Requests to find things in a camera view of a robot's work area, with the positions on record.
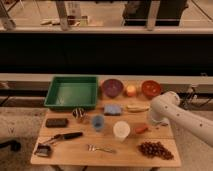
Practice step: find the red chili pepper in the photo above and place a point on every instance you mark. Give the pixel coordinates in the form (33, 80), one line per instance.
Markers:
(141, 128)

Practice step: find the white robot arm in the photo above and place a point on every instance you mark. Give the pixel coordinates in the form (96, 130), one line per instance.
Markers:
(167, 106)

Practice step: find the purple bowl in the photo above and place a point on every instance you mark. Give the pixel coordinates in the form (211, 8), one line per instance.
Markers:
(112, 87)

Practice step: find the red bowl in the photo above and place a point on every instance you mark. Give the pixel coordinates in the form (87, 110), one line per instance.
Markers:
(151, 89)

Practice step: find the blue sponge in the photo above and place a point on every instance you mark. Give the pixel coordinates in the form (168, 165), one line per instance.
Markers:
(112, 110)

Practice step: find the orange apple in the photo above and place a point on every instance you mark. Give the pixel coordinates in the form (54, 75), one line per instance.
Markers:
(131, 90)

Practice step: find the yellow banana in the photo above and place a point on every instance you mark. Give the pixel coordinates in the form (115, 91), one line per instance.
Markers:
(135, 108)

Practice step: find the blue plastic cup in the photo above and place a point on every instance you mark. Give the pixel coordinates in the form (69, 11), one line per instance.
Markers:
(98, 122)

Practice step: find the striped ball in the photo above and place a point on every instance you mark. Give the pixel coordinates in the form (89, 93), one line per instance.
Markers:
(78, 113)

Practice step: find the green plastic tray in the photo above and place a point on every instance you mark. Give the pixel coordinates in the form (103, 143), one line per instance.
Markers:
(66, 93)

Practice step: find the white plastic cup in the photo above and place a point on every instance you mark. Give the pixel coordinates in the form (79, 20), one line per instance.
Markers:
(121, 130)

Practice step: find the wooden table board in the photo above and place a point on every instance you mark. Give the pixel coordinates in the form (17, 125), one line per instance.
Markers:
(75, 151)

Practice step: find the silver fork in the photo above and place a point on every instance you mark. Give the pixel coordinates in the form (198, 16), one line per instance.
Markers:
(95, 148)

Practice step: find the black rectangular case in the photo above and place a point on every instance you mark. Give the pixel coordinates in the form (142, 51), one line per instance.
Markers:
(56, 122)

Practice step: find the bunch of dark grapes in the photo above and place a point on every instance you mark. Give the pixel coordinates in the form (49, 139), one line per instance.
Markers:
(155, 149)

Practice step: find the black handled knife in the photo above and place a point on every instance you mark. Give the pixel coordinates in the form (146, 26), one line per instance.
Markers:
(66, 136)

